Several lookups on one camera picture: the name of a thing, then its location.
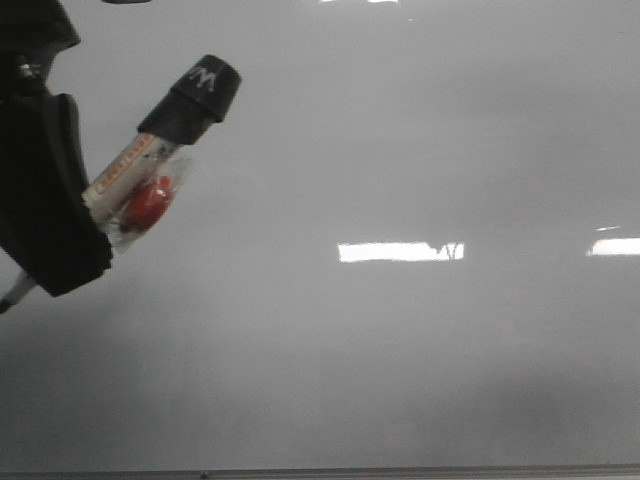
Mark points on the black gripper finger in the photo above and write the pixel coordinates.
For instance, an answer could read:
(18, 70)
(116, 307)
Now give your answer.
(45, 226)

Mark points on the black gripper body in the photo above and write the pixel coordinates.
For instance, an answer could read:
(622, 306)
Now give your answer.
(33, 33)

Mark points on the white black whiteboard marker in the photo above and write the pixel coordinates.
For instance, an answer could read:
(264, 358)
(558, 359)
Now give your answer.
(134, 191)

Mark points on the white whiteboard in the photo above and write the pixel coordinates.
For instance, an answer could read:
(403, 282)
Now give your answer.
(413, 242)

